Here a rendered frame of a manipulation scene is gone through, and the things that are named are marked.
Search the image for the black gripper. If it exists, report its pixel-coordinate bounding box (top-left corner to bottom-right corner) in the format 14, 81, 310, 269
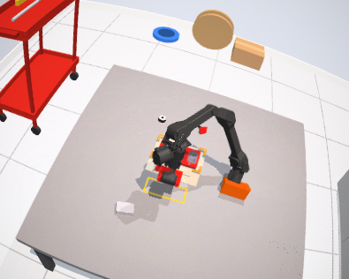
160, 157, 184, 186

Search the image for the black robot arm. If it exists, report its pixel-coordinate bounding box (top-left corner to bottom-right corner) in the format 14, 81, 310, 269
152, 103, 250, 185

